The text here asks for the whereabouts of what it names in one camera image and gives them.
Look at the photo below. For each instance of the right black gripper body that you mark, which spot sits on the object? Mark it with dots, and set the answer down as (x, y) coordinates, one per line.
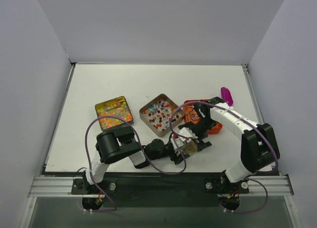
(201, 136)

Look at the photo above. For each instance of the beige tin with lollipops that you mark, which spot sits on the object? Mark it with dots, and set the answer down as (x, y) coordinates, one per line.
(157, 113)

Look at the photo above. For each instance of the orange tray with lollipops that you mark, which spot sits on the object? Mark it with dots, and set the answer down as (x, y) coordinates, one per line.
(192, 116)

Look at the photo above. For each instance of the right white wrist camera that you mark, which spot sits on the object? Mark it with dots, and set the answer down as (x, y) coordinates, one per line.
(186, 134)

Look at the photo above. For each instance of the gold tin with star candies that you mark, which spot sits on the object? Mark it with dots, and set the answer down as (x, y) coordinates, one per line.
(111, 110)

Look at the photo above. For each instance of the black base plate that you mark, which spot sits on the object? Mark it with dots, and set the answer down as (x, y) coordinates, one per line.
(158, 199)

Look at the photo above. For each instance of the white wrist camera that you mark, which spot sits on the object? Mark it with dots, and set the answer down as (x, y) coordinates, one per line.
(186, 134)
(177, 143)

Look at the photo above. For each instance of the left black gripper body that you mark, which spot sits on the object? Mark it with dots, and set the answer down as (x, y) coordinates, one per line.
(174, 152)

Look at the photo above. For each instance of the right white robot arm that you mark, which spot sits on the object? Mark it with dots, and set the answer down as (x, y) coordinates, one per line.
(258, 143)

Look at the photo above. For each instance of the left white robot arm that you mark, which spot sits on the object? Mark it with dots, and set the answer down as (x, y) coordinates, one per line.
(117, 144)

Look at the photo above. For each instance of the gold jar lid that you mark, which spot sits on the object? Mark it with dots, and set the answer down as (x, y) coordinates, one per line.
(190, 147)

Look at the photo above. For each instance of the purple plastic scoop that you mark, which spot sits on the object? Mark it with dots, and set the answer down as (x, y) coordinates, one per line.
(226, 96)

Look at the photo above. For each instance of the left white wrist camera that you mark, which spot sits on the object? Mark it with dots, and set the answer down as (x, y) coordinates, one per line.
(177, 143)

